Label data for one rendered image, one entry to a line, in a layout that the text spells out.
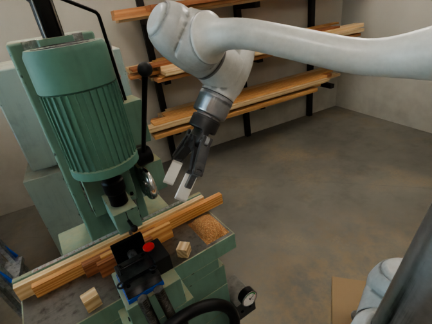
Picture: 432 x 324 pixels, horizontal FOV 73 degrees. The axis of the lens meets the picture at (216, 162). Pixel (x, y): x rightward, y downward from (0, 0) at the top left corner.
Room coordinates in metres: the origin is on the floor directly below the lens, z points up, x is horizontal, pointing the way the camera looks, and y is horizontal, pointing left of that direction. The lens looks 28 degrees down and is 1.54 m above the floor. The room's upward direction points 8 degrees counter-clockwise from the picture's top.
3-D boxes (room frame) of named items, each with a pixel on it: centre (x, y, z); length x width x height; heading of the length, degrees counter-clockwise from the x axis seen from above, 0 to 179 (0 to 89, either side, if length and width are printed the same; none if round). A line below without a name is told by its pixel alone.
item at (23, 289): (0.72, 0.33, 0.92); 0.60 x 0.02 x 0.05; 119
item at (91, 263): (0.68, 0.32, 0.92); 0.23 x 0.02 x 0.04; 119
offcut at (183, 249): (0.65, 0.13, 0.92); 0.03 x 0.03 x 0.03; 72
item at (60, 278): (0.73, 0.27, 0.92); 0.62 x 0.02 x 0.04; 119
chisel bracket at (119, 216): (0.73, 0.30, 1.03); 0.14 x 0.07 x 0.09; 29
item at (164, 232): (0.68, 0.27, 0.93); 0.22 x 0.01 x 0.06; 119
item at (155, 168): (0.95, 0.25, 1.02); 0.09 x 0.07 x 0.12; 119
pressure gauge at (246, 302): (0.66, -0.04, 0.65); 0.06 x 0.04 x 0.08; 119
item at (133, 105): (0.98, 0.27, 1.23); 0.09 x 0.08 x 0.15; 29
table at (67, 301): (0.61, 0.26, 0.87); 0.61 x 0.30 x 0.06; 119
